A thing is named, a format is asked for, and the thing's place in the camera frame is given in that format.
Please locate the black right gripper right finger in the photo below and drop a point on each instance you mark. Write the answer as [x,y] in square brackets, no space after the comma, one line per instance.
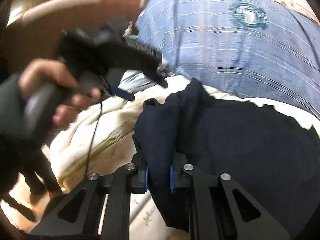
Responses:
[218,207]

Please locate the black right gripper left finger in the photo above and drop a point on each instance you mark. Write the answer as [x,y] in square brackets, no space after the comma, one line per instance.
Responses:
[99,207]

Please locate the dark navy garment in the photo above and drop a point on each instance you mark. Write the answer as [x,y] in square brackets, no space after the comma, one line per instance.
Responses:
[268,153]

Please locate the person's left hand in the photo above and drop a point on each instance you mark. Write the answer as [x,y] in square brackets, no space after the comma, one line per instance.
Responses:
[53,96]

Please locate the light grey-blue cloth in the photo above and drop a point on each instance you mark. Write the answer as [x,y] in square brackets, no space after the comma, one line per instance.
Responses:
[134,81]

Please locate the blue plaid pillow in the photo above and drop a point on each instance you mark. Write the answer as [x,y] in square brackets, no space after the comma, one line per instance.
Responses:
[246,48]

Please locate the wooden bed frame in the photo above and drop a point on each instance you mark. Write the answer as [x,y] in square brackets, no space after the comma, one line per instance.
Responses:
[37,32]

